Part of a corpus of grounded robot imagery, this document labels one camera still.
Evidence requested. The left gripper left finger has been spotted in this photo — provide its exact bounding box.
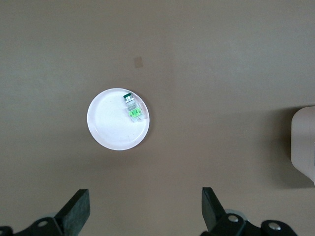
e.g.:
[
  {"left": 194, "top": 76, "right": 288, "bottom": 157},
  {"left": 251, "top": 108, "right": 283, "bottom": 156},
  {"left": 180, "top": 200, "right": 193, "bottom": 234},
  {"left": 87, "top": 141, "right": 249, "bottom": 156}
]
[{"left": 26, "top": 188, "right": 91, "bottom": 236}]

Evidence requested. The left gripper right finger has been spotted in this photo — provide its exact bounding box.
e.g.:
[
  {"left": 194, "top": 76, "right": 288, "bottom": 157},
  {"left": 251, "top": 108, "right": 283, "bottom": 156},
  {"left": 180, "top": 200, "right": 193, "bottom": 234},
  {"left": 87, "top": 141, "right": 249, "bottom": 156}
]
[{"left": 201, "top": 187, "right": 250, "bottom": 236}]

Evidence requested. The pale pink plate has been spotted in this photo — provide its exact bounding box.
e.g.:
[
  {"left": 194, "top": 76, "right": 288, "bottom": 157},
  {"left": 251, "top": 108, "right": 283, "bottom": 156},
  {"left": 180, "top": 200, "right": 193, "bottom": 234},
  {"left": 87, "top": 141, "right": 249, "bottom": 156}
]
[{"left": 86, "top": 88, "right": 151, "bottom": 151}]

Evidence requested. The white tray at right edge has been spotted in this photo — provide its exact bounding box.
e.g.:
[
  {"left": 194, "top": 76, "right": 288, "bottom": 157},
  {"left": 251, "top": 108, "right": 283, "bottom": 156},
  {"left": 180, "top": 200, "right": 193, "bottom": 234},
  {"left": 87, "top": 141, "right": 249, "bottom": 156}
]
[{"left": 290, "top": 106, "right": 315, "bottom": 186}]

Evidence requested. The green white push-button switch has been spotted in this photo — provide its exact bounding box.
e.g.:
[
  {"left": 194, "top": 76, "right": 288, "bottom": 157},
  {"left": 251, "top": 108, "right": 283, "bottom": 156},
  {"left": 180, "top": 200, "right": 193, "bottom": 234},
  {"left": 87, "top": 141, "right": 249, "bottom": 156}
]
[{"left": 122, "top": 92, "right": 144, "bottom": 123}]

